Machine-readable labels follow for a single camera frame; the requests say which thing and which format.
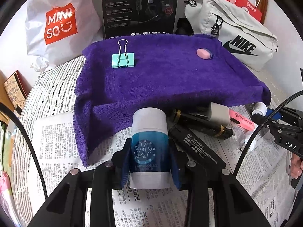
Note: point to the grey Nike bag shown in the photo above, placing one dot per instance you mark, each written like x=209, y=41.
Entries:
x=240, y=33

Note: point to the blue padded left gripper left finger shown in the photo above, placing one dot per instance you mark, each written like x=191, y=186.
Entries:
x=121, y=162

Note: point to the white Miniso plastic bag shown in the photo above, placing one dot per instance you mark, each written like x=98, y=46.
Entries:
x=58, y=31

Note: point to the black gold Grand Reserve box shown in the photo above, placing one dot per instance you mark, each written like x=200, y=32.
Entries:
x=190, y=121

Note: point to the person's right hand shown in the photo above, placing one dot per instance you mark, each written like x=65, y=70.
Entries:
x=296, y=166

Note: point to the pink eraser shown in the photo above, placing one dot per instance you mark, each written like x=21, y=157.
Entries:
x=204, y=54

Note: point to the brown patterned book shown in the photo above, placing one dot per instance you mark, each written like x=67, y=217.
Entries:
x=15, y=90

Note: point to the red paper bag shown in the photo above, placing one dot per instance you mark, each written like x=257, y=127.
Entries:
x=248, y=7

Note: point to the purple towel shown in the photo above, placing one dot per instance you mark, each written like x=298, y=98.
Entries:
x=167, y=74

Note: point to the black lighter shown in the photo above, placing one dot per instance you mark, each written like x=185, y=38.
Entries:
x=196, y=148

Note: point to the teal binder clip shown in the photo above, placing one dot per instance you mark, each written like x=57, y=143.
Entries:
x=123, y=59

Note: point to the white blue cylindrical bottle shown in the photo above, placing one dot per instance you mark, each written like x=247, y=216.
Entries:
x=149, y=169

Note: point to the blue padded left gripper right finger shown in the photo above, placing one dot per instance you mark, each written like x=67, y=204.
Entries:
x=178, y=167

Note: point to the white tape roll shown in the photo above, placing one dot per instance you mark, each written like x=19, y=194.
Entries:
x=259, y=108

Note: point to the pink highlighter pen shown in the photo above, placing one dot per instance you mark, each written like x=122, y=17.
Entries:
x=242, y=121

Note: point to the white USB charger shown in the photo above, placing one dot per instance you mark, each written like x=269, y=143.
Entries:
x=218, y=114

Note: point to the black headset box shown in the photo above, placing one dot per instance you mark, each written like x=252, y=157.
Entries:
x=138, y=17

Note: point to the clear suction cup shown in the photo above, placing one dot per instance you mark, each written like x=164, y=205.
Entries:
x=238, y=138

